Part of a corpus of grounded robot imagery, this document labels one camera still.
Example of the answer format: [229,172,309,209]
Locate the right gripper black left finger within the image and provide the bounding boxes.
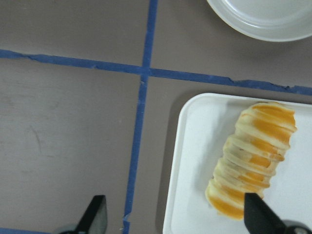
[74,195,108,234]

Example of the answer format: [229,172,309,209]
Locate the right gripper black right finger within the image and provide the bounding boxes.
[244,193,286,234]

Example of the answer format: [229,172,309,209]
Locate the striped bread roll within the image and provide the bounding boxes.
[205,102,297,220]

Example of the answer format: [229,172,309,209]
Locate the cream plate with lemon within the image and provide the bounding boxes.
[208,0,312,42]

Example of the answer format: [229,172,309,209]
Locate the white rectangular tray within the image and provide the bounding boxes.
[163,93,312,234]

